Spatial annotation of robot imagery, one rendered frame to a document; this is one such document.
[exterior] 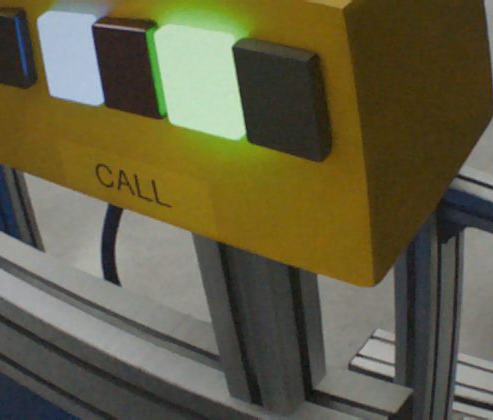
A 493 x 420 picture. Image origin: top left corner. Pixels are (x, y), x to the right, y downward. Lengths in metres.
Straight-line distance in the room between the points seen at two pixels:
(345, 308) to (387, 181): 1.45
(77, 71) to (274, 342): 0.14
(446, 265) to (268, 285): 0.71
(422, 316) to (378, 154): 0.82
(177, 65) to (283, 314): 0.14
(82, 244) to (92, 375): 1.46
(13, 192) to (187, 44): 0.59
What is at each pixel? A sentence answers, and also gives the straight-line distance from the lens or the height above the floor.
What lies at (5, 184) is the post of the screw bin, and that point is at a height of 0.73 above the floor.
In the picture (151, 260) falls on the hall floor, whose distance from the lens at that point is 1.88.
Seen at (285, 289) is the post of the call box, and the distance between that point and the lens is 0.39.
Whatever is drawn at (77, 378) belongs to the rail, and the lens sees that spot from 0.52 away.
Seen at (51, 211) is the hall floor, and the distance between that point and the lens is 2.06.
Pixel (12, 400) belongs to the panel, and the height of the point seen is 0.72.
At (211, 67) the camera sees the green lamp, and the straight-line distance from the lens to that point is 0.27.
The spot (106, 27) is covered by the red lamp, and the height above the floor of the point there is 1.06.
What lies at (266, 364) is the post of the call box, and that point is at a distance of 0.41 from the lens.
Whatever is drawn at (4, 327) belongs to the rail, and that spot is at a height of 0.83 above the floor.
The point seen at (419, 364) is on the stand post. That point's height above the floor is 0.35.
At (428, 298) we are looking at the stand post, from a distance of 1.06.
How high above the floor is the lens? 1.18
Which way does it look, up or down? 38 degrees down
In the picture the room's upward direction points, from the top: 10 degrees counter-clockwise
